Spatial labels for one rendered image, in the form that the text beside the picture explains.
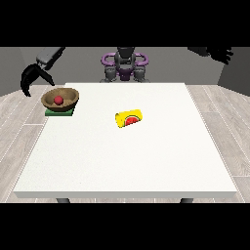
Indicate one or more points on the grey robot trunk purple rings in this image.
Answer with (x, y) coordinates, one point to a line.
(124, 65)

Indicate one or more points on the yellow cup with melon print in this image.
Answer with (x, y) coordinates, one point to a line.
(129, 118)

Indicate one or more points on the green square pad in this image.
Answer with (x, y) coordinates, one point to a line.
(59, 112)

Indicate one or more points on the small red ball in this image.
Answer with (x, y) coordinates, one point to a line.
(58, 100)

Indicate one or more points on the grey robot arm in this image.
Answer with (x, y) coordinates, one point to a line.
(49, 56)

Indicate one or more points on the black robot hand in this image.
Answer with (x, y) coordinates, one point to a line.
(217, 52)
(30, 75)

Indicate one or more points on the brown wooden bowl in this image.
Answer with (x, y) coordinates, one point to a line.
(60, 99)

